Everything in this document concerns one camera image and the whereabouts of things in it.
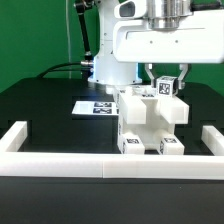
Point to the white chair seat piece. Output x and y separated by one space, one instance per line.
150 133

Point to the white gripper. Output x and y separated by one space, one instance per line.
168 31

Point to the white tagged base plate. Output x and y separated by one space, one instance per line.
95 108

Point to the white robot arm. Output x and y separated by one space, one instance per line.
107 69

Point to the white U-shaped fence frame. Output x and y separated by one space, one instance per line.
14 162

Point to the white chair back piece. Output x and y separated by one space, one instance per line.
140 104

